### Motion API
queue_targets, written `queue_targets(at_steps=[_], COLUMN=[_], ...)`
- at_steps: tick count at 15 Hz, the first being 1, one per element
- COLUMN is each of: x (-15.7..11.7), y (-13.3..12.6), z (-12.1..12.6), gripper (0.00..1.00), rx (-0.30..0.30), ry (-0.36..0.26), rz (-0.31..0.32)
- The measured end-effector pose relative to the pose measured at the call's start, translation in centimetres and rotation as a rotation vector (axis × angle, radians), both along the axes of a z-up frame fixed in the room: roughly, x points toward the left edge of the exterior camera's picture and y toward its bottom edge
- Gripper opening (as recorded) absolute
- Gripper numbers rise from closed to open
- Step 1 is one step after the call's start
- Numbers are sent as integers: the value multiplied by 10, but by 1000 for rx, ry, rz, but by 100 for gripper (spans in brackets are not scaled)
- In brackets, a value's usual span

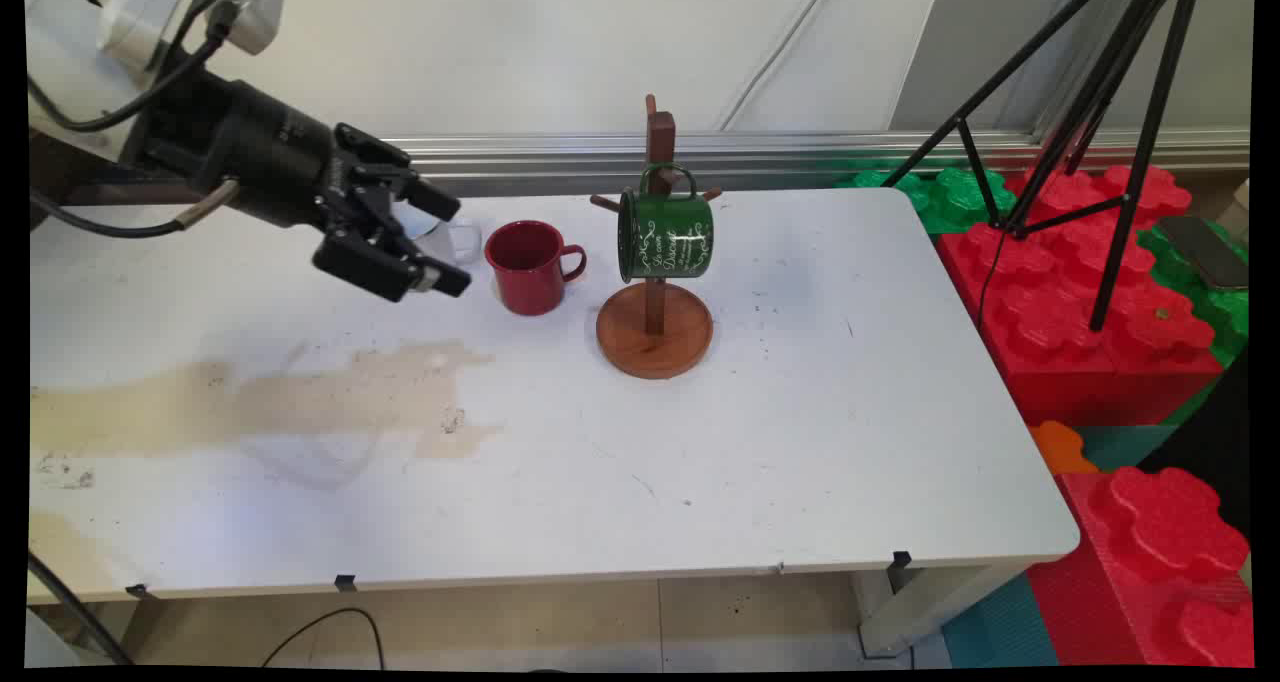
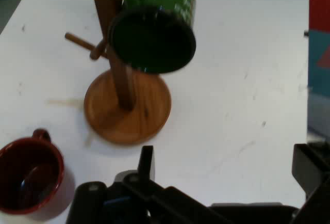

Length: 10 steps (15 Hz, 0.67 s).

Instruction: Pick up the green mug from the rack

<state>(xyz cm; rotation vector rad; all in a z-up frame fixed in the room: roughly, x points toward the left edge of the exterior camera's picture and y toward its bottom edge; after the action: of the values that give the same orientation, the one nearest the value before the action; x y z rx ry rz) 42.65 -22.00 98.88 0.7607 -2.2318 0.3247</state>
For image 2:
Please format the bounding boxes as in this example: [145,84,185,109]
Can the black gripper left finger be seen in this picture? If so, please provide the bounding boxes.
[67,145,222,224]

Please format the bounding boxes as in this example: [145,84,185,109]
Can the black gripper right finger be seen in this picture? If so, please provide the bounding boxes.
[291,142,330,224]

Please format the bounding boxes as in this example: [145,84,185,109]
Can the green enamel mug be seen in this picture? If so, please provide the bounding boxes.
[107,0,197,75]

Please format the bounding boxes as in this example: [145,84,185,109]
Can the wooden mug tree stand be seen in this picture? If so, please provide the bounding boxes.
[64,0,172,145]

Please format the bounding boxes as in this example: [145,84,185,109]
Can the red enamel mug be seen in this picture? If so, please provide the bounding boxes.
[0,128,65,215]

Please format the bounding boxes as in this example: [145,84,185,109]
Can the red giant building blocks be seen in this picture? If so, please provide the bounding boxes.
[307,29,330,90]

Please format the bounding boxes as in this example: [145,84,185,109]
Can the large red foam block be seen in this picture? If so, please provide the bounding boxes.
[308,0,330,31]

